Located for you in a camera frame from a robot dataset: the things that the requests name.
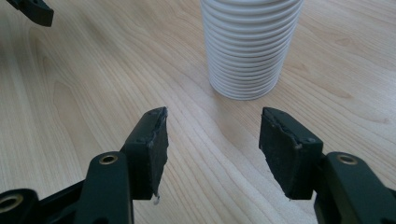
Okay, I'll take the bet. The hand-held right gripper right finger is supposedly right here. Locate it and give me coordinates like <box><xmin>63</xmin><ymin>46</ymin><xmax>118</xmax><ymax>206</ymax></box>
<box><xmin>259</xmin><ymin>106</ymin><xmax>396</xmax><ymax>224</ymax></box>

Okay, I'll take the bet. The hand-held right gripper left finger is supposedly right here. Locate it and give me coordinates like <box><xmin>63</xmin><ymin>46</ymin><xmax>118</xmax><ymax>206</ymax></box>
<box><xmin>74</xmin><ymin>106</ymin><xmax>170</xmax><ymax>224</ymax></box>

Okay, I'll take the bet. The upside-down white paper cup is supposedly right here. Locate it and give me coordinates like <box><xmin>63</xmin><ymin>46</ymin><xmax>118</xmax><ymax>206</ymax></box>
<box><xmin>200</xmin><ymin>0</ymin><xmax>304</xmax><ymax>101</ymax></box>

